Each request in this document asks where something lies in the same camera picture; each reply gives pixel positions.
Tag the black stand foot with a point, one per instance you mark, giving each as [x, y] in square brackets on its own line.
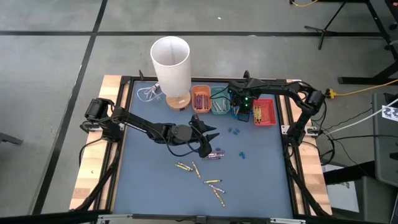
[9, 138]

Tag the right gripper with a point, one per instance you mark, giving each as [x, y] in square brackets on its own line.
[241, 93]

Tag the grey cabinet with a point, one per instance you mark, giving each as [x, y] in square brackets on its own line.
[385, 149]

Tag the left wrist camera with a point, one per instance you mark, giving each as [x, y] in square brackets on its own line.
[204, 151]

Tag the yellow-green crayon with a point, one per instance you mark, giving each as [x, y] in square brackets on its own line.
[213, 181]
[182, 167]
[254, 113]

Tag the white shade table lamp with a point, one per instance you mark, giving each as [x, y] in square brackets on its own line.
[170, 70]

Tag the red plastic basket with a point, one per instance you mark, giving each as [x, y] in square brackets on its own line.
[268, 112]

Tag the black desk frame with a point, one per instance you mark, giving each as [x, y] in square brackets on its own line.
[357, 80]

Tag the yellow power strip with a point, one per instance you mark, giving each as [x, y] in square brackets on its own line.
[330, 92]

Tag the white box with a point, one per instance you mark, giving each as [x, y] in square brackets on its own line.
[342, 194]

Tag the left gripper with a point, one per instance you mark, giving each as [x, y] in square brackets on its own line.
[194, 132]

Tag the white marker tag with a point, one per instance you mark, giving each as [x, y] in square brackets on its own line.
[390, 112]

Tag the blue plastic basket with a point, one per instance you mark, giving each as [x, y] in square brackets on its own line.
[244, 118]

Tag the black tripod stand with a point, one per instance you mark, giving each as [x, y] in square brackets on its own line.
[323, 31]

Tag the blue-grey table mat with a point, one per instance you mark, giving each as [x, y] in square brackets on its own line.
[149, 193]

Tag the orange plastic bin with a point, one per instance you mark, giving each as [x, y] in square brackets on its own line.
[201, 90]

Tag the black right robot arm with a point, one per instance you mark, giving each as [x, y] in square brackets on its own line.
[280, 85]

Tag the silver bracket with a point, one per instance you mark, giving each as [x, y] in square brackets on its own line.
[287, 221]
[113, 216]

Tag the black floor beam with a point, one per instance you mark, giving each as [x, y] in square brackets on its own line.
[348, 172]

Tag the black table frame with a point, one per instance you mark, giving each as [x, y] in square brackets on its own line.
[202, 79]

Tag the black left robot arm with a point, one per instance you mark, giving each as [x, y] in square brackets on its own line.
[140, 126]

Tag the teal plastic bin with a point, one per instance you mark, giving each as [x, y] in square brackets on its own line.
[220, 110]

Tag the grey box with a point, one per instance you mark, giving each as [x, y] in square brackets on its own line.
[376, 199]

